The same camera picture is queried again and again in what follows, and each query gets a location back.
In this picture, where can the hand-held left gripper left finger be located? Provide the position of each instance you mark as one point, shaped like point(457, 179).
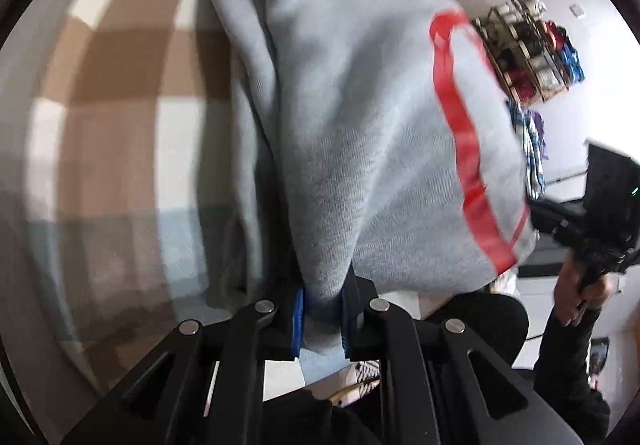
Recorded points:
point(298, 325)

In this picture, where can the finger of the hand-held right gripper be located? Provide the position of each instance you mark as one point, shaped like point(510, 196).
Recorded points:
point(555, 220)

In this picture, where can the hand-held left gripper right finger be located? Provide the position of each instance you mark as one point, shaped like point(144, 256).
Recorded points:
point(352, 325)

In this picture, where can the grey printed hoodie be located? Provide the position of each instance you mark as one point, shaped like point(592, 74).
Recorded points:
point(360, 125)

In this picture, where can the person's right forearm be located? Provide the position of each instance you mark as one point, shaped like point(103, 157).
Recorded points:
point(565, 375)

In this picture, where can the person's right hand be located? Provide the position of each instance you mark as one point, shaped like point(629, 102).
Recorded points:
point(567, 295)

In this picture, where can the blue plaid cloth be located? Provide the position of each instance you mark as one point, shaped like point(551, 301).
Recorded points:
point(530, 155)

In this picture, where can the purple bag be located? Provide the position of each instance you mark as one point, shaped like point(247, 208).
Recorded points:
point(537, 119)

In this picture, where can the wooden shoe rack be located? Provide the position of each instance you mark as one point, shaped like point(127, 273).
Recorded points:
point(547, 92)

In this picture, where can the checked bed sheet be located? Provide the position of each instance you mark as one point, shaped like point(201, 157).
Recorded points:
point(125, 75)

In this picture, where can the light switch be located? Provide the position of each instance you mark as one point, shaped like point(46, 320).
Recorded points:
point(578, 10)

